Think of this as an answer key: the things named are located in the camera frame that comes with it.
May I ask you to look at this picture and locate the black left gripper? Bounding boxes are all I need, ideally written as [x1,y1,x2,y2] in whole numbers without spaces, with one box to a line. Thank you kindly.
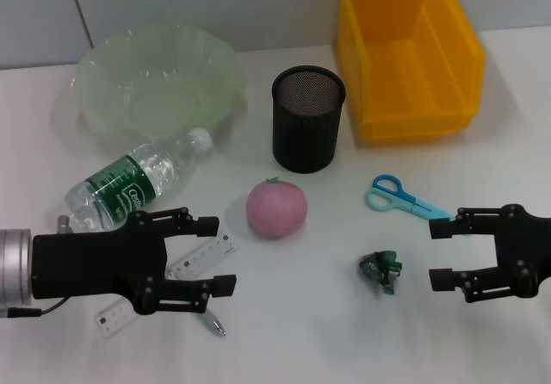
[32,206,238,316]

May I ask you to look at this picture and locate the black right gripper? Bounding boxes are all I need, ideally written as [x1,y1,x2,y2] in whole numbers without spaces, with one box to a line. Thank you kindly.
[429,204,551,303]

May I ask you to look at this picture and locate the blue child scissors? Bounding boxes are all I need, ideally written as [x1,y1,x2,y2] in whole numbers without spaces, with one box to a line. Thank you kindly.
[365,174,457,222]

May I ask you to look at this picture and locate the green plastic wrapper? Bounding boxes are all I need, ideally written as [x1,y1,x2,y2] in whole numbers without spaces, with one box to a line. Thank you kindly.
[357,249,405,295]

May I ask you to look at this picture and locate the pink toy peach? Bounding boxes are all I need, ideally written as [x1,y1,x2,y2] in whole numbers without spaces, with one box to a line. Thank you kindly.
[245,176,309,241]

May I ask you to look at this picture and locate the clear water bottle green label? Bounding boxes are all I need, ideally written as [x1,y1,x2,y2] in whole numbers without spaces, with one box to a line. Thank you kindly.
[64,127,214,232]

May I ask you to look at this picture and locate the clear plastic ruler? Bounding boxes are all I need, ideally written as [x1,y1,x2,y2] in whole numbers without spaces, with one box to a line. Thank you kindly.
[95,231,238,340]

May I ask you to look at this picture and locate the black mesh pen holder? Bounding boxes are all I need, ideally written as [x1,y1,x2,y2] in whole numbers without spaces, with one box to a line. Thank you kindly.
[270,65,347,175]

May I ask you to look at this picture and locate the translucent green plastic fruit bowl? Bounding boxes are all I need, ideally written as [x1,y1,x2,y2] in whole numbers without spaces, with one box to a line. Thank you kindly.
[70,24,249,142]

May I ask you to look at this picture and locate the yellow plastic bin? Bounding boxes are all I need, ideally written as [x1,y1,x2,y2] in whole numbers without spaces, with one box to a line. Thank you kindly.
[335,0,487,140]

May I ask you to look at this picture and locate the left arm cable with plug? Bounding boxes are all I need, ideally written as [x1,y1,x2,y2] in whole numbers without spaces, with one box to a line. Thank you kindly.
[0,300,65,319]

